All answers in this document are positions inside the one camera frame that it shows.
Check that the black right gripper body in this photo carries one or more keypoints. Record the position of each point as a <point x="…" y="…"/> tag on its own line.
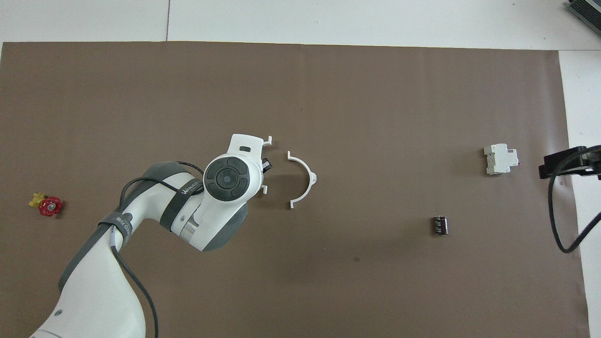
<point x="584" y="164"/>

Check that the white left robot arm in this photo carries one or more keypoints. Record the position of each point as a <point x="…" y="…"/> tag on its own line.
<point x="225" y="206"/>

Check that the white circuit breaker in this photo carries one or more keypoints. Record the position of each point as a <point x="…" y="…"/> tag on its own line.
<point x="500" y="159"/>

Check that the brown paper table mat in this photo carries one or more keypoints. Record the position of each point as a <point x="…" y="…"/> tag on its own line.
<point x="375" y="117"/>

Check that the black cylindrical capacitor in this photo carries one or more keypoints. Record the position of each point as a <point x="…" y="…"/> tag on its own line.
<point x="440" y="225"/>

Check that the grey ribbed device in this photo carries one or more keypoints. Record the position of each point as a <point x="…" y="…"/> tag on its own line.
<point x="589" y="11"/>

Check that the red handwheel brass valve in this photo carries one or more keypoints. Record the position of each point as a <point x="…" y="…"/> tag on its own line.
<point x="50" y="206"/>

